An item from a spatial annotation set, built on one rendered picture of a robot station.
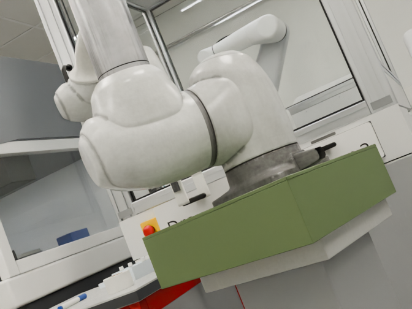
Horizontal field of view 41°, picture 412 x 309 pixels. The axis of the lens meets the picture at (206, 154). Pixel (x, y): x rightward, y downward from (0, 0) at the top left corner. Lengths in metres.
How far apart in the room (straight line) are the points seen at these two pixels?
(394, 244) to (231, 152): 0.83
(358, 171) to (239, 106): 0.24
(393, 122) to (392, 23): 3.38
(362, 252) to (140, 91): 0.50
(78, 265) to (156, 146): 1.41
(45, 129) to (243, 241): 1.67
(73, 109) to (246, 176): 0.52
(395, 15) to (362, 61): 3.35
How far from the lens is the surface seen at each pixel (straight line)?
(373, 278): 1.09
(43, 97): 2.55
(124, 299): 1.33
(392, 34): 5.02
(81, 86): 1.36
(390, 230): 1.72
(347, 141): 1.69
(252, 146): 1.02
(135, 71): 0.99
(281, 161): 1.02
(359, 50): 1.71
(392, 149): 1.69
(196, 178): 1.48
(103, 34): 1.03
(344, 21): 1.73
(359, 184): 1.01
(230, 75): 1.04
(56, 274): 2.20
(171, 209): 1.55
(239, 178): 1.03
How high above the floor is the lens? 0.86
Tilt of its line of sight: 6 degrees up
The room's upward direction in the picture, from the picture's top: 22 degrees counter-clockwise
